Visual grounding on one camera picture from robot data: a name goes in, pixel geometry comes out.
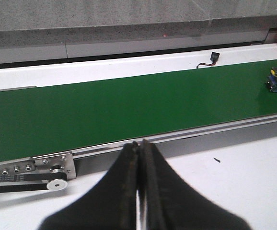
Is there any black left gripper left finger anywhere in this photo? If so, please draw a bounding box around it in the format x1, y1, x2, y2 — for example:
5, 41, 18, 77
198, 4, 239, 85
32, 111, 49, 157
39, 142, 139, 230

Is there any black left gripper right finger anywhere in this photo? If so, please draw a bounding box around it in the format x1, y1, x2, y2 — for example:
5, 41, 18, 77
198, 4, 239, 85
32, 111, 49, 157
139, 140, 250, 230

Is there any silver timing pulley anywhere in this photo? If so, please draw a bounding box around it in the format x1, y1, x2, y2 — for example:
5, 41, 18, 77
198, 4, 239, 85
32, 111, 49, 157
46, 179, 68, 191

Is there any black timing belt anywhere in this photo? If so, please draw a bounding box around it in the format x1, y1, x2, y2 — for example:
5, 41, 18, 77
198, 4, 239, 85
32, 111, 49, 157
0, 172, 67, 193

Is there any green conveyor belt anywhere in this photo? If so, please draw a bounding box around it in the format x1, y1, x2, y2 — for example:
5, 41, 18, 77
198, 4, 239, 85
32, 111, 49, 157
0, 60, 277, 161

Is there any right grey countertop slab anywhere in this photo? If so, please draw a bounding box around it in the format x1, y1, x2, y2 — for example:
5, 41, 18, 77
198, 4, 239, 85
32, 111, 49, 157
208, 0, 277, 43

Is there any grey countertop slab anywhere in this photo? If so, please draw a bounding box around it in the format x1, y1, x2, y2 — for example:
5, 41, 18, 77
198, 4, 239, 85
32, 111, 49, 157
0, 0, 211, 63
208, 0, 277, 43

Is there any left grey countertop slab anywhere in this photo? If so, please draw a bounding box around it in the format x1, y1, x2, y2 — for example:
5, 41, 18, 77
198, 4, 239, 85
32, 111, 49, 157
0, 0, 211, 63

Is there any aluminium conveyor side rail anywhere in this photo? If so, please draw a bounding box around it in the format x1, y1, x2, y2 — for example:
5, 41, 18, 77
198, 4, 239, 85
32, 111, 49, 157
71, 111, 277, 160

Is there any metal drive end bracket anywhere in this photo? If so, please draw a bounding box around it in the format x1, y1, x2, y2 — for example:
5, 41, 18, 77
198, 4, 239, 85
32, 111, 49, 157
0, 152, 76, 180

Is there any black sensor connector with wires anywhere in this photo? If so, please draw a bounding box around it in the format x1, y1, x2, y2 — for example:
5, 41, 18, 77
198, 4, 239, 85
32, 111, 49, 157
196, 52, 220, 69

